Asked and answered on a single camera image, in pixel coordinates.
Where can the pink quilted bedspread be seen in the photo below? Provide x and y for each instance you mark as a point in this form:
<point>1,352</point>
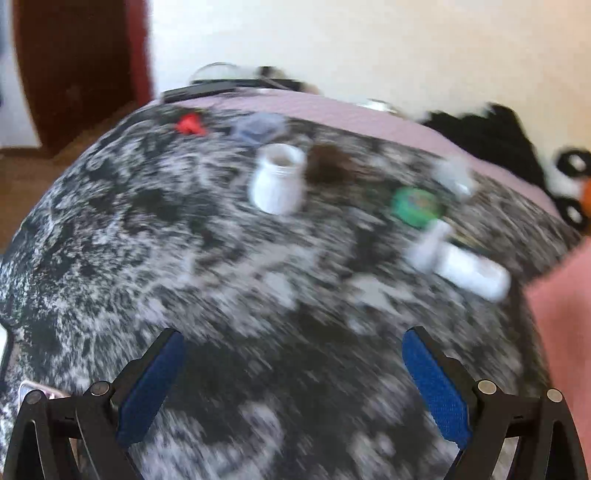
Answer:
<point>369,120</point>

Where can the black grey mottled blanket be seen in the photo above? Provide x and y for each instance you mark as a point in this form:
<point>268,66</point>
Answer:
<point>138,254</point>

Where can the white charger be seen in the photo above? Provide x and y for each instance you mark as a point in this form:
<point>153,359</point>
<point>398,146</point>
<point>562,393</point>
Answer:
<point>378,104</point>

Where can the clear rectangular plastic box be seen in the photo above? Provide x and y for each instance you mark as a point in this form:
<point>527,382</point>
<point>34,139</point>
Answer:
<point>258,127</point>

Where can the black cloth pile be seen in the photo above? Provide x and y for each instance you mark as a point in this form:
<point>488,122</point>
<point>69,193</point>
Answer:
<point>489,138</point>

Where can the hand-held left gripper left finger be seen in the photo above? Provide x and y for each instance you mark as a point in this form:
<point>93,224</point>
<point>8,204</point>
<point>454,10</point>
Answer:
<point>150,387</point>

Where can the white plastic jar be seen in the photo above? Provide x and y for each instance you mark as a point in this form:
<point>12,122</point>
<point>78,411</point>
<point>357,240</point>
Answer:
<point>277,184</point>

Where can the green round container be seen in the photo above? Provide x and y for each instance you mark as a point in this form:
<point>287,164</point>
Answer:
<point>415,205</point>

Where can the black plug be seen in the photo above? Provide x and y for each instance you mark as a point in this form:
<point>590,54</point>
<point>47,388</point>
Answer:
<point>268,73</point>

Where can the brown wooden door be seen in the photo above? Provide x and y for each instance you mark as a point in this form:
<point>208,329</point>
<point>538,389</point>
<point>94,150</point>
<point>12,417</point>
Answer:
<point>78,69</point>

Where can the clear plastic cup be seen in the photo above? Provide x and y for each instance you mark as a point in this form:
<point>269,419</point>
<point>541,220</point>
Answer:
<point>455,177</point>

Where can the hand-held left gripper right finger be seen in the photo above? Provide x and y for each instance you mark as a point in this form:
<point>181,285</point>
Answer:
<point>434,387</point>

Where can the person's right forearm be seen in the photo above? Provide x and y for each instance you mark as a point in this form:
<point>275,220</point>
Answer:
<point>565,323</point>

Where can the black power strip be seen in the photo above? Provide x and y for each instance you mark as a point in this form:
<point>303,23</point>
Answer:
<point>207,89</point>

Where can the panda plush toy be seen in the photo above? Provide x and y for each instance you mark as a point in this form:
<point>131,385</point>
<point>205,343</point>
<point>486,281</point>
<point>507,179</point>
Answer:
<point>570,184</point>

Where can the red cone nozzle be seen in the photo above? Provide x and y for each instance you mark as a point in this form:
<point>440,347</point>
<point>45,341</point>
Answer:
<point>189,123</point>

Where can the brown tassel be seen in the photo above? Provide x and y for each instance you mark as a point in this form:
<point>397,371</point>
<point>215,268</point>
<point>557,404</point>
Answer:
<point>328,164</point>

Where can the white cylindrical bottle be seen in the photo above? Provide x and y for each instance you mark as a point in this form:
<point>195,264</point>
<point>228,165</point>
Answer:
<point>475,272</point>

